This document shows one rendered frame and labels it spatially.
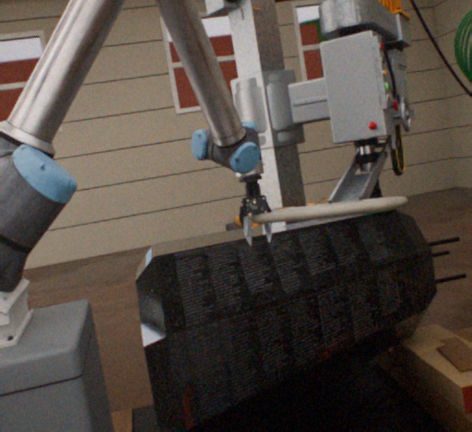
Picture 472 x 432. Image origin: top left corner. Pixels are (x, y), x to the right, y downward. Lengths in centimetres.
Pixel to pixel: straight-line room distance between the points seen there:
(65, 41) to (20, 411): 79
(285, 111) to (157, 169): 546
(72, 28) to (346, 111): 127
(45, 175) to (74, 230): 714
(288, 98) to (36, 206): 199
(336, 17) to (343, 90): 29
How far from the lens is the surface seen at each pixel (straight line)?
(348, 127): 228
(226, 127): 143
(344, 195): 210
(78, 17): 136
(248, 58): 304
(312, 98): 294
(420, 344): 243
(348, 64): 229
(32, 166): 118
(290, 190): 300
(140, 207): 825
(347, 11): 229
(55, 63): 135
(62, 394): 112
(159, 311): 196
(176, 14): 132
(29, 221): 119
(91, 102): 831
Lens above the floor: 115
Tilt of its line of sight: 4 degrees down
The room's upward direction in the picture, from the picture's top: 9 degrees counter-clockwise
